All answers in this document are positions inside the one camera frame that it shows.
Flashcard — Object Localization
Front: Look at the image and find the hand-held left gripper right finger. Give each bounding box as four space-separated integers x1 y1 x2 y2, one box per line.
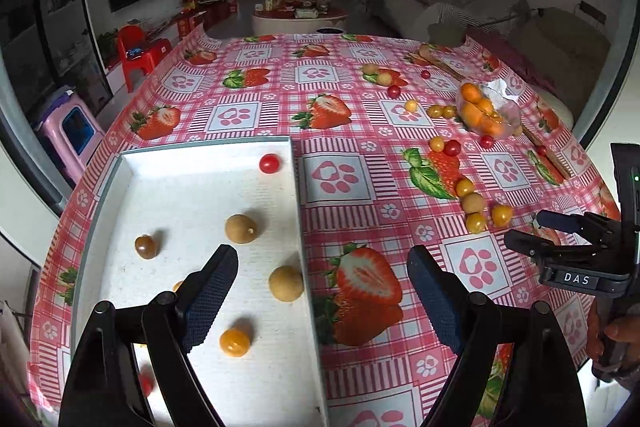
406 245 588 427

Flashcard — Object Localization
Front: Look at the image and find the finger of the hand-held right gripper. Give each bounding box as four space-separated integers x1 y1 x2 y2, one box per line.
536 210 618 240
504 229 603 265

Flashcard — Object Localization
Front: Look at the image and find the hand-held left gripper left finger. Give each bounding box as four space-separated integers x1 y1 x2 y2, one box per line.
59 244 239 427

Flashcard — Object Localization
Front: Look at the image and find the dark brown cherry tomato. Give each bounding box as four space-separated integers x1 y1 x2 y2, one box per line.
134 234 160 260

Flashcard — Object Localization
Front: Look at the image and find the white tray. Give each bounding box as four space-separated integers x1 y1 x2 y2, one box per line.
70 136 331 427

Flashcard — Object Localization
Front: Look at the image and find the person's right hand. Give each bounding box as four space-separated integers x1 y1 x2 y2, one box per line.
586 299 640 390

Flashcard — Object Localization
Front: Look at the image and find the plastic bag of oranges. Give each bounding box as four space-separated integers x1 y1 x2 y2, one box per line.
456 81 523 140

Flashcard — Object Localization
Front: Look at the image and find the white tissue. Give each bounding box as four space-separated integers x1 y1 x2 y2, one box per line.
482 79 521 102

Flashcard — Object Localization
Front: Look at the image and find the pink checked strawberry tablecloth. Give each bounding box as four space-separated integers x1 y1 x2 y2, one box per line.
31 33 623 427

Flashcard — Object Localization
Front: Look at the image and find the pale green sofa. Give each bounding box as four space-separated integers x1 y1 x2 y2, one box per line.
465 7 613 132

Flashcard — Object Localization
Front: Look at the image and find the pink plastic stool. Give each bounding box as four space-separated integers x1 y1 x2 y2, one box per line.
34 94 106 185

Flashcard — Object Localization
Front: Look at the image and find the striped blanket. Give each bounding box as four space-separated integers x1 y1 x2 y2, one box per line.
415 2 468 45

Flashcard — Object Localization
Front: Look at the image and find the red plastic stool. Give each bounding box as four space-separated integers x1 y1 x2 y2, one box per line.
122 39 173 94

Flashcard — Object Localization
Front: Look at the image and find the red plastic chair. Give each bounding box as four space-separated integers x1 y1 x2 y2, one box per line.
116 25 147 58

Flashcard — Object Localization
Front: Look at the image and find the round white coffee table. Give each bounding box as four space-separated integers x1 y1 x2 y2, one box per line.
251 4 349 38

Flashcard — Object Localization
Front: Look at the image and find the wall socket strip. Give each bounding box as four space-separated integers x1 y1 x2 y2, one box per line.
579 2 607 24

